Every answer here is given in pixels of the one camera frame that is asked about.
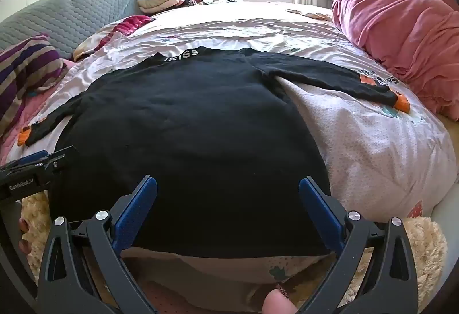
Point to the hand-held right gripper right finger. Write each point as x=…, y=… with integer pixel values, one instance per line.
x=322, y=213

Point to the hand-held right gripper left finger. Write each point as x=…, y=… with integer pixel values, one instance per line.
x=132, y=217

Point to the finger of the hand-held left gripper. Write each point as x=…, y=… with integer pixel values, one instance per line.
x=57, y=158
x=28, y=157

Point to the black sweater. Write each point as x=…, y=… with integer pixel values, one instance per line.
x=179, y=138

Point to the person's left hand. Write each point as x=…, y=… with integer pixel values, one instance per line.
x=23, y=226

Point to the person's right hand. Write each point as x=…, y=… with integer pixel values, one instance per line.
x=278, y=303

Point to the pink printed quilt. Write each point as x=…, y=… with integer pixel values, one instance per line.
x=358, y=138

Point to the purple striped pillow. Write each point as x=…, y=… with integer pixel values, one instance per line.
x=25, y=66

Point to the person's pink dotted pants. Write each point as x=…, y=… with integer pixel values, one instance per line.
x=197, y=299

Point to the beige fluffy rug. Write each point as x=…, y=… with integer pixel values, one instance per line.
x=426, y=238

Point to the grey quilted headboard cover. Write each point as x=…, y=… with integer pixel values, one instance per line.
x=71, y=16

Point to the magenta patterned blanket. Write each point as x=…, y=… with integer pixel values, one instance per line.
x=132, y=23

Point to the rolled pink duvet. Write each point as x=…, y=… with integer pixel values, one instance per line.
x=394, y=23

